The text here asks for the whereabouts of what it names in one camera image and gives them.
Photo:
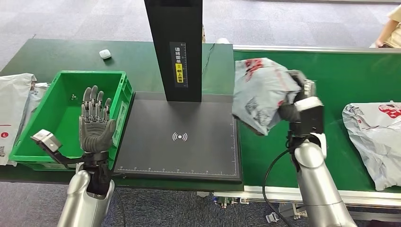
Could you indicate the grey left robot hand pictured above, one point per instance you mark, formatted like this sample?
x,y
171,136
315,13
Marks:
x,y
95,134

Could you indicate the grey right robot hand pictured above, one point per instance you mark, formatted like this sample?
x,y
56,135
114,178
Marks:
x,y
289,112

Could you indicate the grey package red print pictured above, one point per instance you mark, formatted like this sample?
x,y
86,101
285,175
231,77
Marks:
x,y
260,91
372,141

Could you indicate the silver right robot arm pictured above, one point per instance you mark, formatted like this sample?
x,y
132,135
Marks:
x,y
319,191

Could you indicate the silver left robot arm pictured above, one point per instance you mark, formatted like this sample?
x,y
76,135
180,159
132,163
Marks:
x,y
81,206

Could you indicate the green plastic basket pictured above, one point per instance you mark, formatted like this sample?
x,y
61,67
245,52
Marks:
x,y
59,116

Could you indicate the black weighing platform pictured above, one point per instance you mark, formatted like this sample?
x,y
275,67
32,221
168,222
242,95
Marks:
x,y
178,150

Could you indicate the grey flat package red print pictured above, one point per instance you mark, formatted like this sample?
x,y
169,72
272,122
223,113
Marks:
x,y
372,141

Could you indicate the small beads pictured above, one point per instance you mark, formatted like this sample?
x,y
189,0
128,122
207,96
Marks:
x,y
74,97

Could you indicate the grey mailer bag with label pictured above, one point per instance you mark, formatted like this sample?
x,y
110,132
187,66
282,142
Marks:
x,y
36,95

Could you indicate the white earbud case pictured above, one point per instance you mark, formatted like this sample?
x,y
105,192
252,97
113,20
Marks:
x,y
105,54

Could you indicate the white plastic mailer bag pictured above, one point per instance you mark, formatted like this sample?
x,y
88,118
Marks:
x,y
12,106

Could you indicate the dark green table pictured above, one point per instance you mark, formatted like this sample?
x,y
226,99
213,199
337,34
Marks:
x,y
62,53

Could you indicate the small white rounded object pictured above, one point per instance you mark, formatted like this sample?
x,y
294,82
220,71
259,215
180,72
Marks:
x,y
223,40

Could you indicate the yellow column label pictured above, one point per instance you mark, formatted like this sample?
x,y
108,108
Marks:
x,y
179,73

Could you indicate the grey metal clamp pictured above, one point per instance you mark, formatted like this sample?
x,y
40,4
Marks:
x,y
272,217

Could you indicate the conveyor terminal block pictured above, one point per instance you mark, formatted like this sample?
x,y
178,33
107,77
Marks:
x,y
228,202

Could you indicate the person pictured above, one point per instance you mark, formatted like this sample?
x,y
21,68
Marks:
x,y
393,31

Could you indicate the black scanner column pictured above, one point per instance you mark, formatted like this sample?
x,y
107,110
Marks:
x,y
175,28

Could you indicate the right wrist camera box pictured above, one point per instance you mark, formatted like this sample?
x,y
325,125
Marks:
x,y
311,119

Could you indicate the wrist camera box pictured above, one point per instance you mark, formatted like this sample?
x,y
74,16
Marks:
x,y
47,141
311,119

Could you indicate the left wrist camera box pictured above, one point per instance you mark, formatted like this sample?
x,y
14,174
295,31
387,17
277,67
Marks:
x,y
47,141

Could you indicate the aluminium conveyor frame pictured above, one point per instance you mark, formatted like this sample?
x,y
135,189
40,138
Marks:
x,y
269,191

